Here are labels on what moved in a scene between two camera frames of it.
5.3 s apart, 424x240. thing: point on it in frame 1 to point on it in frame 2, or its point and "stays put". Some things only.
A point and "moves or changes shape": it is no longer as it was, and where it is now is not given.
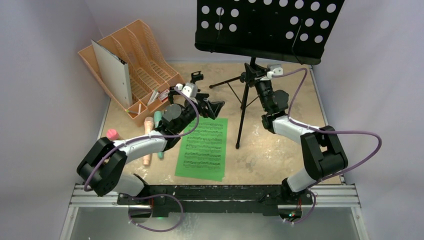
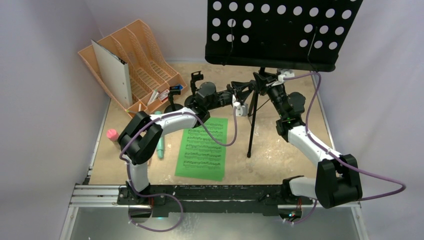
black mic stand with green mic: (194, 78) stays put
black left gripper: (212, 108) to (238, 92)
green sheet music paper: (202, 154) stays put
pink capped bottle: (112, 134) stays put
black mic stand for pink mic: (172, 92) stays put
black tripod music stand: (296, 31) moves or changes shape
